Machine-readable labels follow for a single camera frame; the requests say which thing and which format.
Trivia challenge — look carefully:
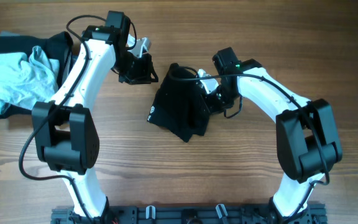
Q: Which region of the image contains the black t-shirt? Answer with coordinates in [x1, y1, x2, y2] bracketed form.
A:
[147, 63, 209, 142]

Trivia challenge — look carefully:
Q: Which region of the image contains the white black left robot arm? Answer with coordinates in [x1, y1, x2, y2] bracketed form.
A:
[32, 26, 158, 223]

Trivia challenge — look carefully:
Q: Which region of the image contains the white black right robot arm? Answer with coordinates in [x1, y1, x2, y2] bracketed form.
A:
[198, 55, 343, 223]

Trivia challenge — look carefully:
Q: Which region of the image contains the folded black garment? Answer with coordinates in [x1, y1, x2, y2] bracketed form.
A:
[0, 31, 73, 119]

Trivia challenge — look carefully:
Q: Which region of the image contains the crumpled light grey garment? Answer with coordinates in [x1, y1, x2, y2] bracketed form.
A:
[0, 45, 60, 114]

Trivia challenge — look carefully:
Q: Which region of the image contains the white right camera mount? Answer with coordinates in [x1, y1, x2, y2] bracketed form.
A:
[198, 69, 219, 95]

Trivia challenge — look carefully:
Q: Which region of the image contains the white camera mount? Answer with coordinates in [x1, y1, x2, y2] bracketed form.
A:
[127, 34, 151, 58]
[198, 69, 219, 95]

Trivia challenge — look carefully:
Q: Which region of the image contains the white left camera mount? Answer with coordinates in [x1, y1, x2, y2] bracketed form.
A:
[127, 34, 151, 58]

